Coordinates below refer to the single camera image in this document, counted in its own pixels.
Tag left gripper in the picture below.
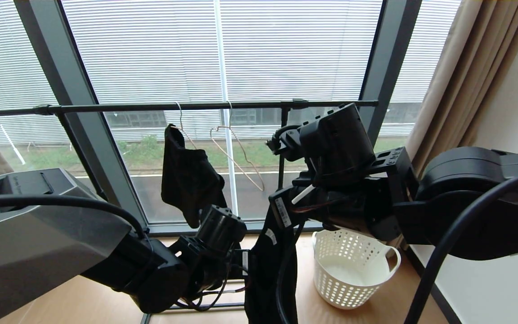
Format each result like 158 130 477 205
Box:
192 245 250 288

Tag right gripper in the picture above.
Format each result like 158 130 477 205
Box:
268 178 403 241

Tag black short-sleeved shirt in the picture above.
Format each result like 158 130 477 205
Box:
243 205 307 324

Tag black shorts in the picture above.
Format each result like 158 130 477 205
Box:
161 124 229 229

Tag pink clothes hanger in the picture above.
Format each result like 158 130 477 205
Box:
173 101 199 150
209 101 266 193

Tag white laundry basket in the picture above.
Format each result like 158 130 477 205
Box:
311 228 402 311

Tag black clothes rack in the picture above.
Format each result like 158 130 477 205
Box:
0 99 379 324

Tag window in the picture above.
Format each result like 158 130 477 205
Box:
0 0 424 234

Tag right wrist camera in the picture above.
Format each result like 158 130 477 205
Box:
266 125 304 159

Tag black cable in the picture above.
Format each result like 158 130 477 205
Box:
0 193 147 239
275 164 518 324

